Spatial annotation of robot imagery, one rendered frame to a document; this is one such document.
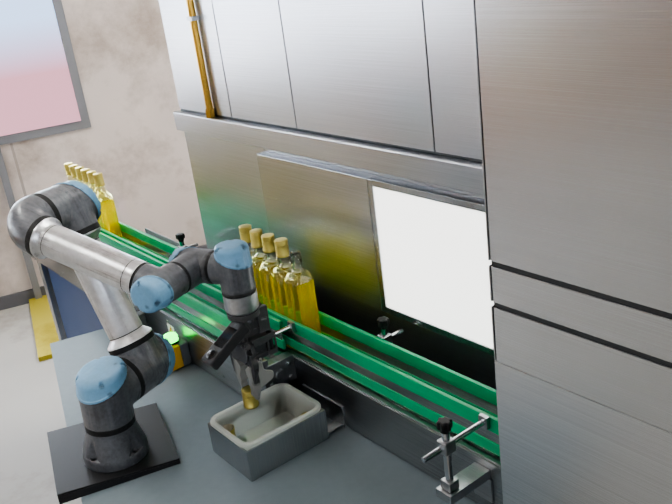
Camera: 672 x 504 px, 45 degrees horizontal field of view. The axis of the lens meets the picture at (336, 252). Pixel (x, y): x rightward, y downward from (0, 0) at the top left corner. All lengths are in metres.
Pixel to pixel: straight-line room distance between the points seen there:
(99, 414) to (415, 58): 1.05
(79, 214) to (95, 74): 3.11
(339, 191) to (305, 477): 0.68
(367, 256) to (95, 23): 3.32
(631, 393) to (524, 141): 0.34
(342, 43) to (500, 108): 0.87
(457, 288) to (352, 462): 0.46
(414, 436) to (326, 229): 0.60
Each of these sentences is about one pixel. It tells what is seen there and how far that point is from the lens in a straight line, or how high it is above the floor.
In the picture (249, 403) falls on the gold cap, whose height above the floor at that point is 0.90.
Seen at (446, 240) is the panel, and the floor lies 1.22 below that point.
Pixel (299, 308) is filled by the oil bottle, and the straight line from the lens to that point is 2.02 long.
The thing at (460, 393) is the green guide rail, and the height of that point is 0.92.
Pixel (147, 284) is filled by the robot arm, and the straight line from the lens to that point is 1.66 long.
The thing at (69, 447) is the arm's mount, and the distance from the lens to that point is 2.13.
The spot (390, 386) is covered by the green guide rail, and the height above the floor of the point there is 0.92.
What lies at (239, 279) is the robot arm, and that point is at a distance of 1.71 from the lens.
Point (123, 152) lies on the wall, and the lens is 5.13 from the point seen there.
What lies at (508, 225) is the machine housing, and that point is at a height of 1.46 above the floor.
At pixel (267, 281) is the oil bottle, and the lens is 2.10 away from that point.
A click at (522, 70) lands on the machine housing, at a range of 1.04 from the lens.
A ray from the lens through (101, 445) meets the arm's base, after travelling 1.98.
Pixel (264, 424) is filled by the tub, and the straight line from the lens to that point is 2.03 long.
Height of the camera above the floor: 1.85
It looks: 21 degrees down
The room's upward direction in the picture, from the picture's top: 8 degrees counter-clockwise
